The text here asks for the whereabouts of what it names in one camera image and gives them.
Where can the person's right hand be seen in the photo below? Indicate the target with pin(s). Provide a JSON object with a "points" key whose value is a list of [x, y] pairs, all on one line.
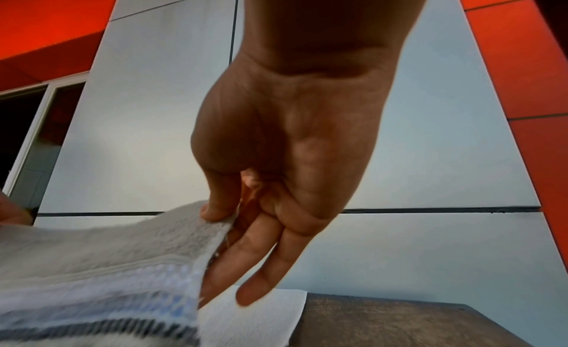
{"points": [[293, 135]]}

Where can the person's left hand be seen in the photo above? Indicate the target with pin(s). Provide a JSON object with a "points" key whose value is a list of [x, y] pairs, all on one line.
{"points": [[12, 210]]}

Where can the white towel with blue stripes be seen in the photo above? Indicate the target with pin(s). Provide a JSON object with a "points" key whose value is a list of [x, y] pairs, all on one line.
{"points": [[111, 268]]}

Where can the person's right forearm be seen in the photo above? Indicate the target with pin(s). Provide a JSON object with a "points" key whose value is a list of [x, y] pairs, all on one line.
{"points": [[328, 26]]}

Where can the white framed window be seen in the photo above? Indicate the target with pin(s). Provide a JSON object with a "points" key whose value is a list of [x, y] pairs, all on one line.
{"points": [[40, 128]]}

